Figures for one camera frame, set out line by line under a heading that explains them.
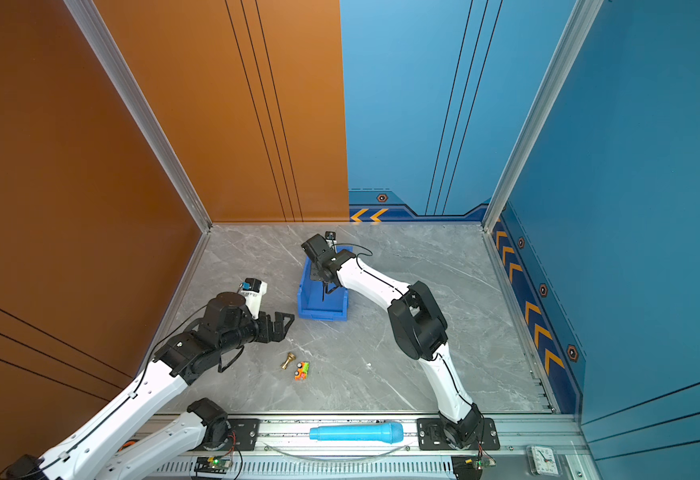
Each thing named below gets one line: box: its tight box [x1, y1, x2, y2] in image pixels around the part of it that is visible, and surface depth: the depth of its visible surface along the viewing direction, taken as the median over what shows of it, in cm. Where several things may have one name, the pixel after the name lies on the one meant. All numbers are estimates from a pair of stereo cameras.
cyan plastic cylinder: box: [309, 422, 405, 444], surface depth 73 cm
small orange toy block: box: [294, 361, 311, 381], surface depth 83 cm
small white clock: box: [529, 446, 559, 476], surface depth 70 cm
